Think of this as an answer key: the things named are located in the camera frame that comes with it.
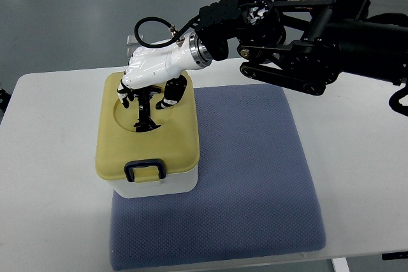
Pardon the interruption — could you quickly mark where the white table leg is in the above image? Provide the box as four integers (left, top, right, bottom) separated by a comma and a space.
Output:
331, 257, 351, 272

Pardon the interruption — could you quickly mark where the black table bracket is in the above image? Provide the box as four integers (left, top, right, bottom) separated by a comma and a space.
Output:
381, 251, 408, 261

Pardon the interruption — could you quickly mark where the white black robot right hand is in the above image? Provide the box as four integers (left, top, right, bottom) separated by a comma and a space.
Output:
117, 32, 213, 109

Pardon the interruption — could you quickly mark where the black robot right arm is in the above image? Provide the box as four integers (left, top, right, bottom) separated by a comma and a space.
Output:
186, 0, 407, 115

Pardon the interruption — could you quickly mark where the white storage box base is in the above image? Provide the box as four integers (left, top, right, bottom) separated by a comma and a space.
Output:
108, 159, 198, 198

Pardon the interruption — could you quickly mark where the yellow box lid black handle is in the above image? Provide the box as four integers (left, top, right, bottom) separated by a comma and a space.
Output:
95, 73, 200, 183

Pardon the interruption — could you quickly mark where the blue grey fabric mat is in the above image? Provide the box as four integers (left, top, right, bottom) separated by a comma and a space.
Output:
110, 84, 326, 271

